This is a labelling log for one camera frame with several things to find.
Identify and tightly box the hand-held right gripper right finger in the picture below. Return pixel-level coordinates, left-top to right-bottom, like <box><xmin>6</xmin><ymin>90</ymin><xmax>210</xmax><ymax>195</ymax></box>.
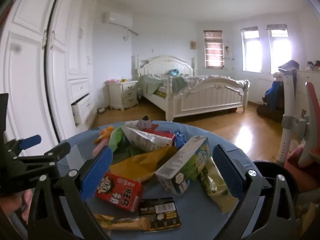
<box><xmin>212</xmin><ymin>144</ymin><xmax>303</xmax><ymax>240</ymax></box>

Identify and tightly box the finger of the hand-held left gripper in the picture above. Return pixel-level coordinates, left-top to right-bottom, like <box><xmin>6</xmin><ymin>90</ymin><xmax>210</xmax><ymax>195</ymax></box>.
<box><xmin>4</xmin><ymin>134</ymin><xmax>42</xmax><ymax>156</ymax></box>
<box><xmin>13</xmin><ymin>141</ymin><xmax>72</xmax><ymax>167</ymax></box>

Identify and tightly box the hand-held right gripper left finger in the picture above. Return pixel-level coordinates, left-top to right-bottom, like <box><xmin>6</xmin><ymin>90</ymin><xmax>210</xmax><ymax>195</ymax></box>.
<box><xmin>27</xmin><ymin>145</ymin><xmax>113</xmax><ymax>240</ymax></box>

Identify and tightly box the green wrapper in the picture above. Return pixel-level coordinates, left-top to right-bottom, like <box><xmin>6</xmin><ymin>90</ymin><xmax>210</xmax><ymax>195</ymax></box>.
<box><xmin>109</xmin><ymin>127</ymin><xmax>140</xmax><ymax>158</ymax></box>

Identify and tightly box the black trash bin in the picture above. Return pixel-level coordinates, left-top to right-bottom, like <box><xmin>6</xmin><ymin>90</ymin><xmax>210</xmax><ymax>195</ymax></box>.
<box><xmin>251</xmin><ymin>160</ymin><xmax>299</xmax><ymax>233</ymax></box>

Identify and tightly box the orange yellow snack bag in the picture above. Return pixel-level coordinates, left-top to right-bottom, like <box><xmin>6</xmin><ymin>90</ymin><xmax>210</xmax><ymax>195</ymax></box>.
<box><xmin>110</xmin><ymin>145</ymin><xmax>178</xmax><ymax>183</ymax></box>

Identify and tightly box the person's left hand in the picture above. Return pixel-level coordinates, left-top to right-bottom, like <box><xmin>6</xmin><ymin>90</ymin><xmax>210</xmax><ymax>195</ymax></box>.
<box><xmin>0</xmin><ymin>189</ymin><xmax>33</xmax><ymax>221</ymax></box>

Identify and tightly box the pale green drink pouch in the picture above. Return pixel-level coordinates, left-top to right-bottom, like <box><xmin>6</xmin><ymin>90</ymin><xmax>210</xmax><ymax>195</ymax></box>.
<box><xmin>199</xmin><ymin>156</ymin><xmax>239</xmax><ymax>214</ymax></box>

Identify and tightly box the pink wrapper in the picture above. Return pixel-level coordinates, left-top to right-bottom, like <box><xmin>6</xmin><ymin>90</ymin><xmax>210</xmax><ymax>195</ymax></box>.
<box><xmin>92</xmin><ymin>142</ymin><xmax>109</xmax><ymax>157</ymax></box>

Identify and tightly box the red milk box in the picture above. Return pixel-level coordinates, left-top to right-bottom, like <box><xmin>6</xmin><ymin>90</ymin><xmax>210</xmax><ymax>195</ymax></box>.
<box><xmin>94</xmin><ymin>172</ymin><xmax>145</xmax><ymax>212</ymax></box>

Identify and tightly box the orange wrapper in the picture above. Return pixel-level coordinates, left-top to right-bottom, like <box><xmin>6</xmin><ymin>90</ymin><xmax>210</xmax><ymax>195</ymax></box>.
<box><xmin>94</xmin><ymin>127</ymin><xmax>115</xmax><ymax>144</ymax></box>

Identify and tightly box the white green milk carton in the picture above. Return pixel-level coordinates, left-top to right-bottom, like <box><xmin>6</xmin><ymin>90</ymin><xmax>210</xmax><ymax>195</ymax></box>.
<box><xmin>155</xmin><ymin>135</ymin><xmax>212</xmax><ymax>197</ymax></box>

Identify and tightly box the beige snack wrapper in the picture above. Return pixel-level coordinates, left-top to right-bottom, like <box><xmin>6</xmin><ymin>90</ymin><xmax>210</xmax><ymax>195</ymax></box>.
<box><xmin>93</xmin><ymin>214</ymin><xmax>152</xmax><ymax>231</ymax></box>

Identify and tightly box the white silver snack bag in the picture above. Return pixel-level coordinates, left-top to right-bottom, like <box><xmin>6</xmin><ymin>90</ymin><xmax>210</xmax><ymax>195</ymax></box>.
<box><xmin>121</xmin><ymin>126</ymin><xmax>174</xmax><ymax>153</ymax></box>

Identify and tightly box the blue wrapper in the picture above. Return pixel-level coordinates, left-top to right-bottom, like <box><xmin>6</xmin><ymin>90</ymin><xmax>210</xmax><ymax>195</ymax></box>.
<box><xmin>174</xmin><ymin>129</ymin><xmax>187</xmax><ymax>152</ymax></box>

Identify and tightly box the grey cat print packet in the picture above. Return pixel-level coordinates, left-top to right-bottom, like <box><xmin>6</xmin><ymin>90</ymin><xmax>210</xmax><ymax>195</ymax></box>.
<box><xmin>137</xmin><ymin>115</ymin><xmax>154</xmax><ymax>130</ymax></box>

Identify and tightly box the pink grey desk chair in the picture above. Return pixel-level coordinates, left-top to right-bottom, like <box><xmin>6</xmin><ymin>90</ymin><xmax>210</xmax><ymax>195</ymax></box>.
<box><xmin>276</xmin><ymin>69</ymin><xmax>320</xmax><ymax>193</ymax></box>

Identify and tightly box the dark clothes pile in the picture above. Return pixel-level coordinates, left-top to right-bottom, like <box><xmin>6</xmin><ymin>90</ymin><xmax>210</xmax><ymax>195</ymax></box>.
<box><xmin>257</xmin><ymin>59</ymin><xmax>300</xmax><ymax>123</ymax></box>

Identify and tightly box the black snack packet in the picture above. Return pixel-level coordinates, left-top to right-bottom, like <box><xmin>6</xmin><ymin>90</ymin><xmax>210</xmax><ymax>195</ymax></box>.
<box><xmin>139</xmin><ymin>197</ymin><xmax>182</xmax><ymax>230</ymax></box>

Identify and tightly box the red flat packet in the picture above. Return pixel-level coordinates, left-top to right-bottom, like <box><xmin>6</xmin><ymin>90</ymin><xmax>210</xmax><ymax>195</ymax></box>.
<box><xmin>142</xmin><ymin>129</ymin><xmax>175</xmax><ymax>139</ymax></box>

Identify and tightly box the white wooden bed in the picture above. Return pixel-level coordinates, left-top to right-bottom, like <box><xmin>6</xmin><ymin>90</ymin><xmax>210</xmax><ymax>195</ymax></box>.
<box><xmin>137</xmin><ymin>55</ymin><xmax>250</xmax><ymax>122</ymax></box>

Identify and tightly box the white nightstand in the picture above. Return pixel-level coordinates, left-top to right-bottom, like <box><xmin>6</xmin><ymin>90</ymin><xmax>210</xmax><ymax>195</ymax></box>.
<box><xmin>107</xmin><ymin>80</ymin><xmax>139</xmax><ymax>110</ymax></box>

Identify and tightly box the white wardrobe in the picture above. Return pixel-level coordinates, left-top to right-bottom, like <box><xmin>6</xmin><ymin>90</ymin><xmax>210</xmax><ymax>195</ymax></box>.
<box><xmin>0</xmin><ymin>0</ymin><xmax>98</xmax><ymax>143</ymax></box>

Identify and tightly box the pale green bedding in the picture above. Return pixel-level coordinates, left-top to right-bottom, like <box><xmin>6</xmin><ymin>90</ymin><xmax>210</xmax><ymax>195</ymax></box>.
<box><xmin>142</xmin><ymin>74</ymin><xmax>248</xmax><ymax>96</ymax></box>

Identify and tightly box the bright window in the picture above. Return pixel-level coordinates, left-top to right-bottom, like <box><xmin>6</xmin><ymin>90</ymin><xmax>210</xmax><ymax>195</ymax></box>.
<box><xmin>241</xmin><ymin>26</ymin><xmax>262</xmax><ymax>72</ymax></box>
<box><xmin>267</xmin><ymin>24</ymin><xmax>292</xmax><ymax>75</ymax></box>

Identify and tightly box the white dresser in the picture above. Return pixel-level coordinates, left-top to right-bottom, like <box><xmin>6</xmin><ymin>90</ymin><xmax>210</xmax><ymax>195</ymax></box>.
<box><xmin>296</xmin><ymin>69</ymin><xmax>320</xmax><ymax>100</ymax></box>

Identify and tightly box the window with striped blind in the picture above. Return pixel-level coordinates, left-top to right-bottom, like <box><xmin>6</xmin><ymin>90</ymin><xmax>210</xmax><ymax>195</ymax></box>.
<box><xmin>203</xmin><ymin>30</ymin><xmax>224</xmax><ymax>68</ymax></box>

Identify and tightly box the white air conditioner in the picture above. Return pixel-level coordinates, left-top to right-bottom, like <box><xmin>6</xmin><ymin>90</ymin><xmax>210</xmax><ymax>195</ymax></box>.
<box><xmin>104</xmin><ymin>11</ymin><xmax>133</xmax><ymax>29</ymax></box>

